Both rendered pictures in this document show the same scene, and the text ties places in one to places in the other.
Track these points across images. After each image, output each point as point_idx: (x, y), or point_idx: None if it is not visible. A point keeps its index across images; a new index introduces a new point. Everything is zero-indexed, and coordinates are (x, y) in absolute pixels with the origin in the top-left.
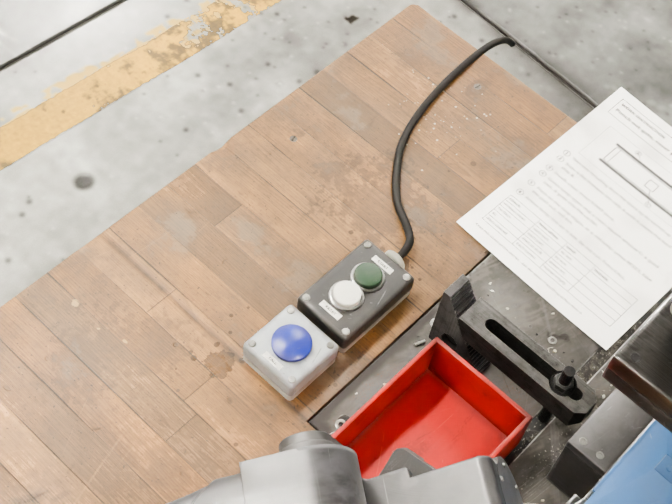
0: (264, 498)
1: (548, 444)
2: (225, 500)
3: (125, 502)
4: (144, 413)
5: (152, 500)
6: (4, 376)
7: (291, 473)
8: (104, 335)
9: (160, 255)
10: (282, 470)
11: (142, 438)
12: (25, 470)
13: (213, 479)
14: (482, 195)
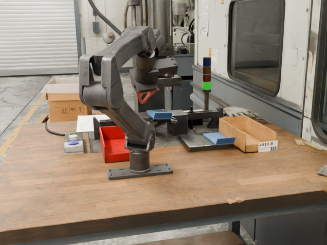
0: (131, 29)
1: None
2: (126, 32)
3: (74, 173)
4: (57, 166)
5: (79, 170)
6: (14, 179)
7: (131, 27)
8: (29, 166)
9: (23, 156)
10: (129, 27)
11: (62, 168)
12: (44, 182)
13: (86, 164)
14: (75, 129)
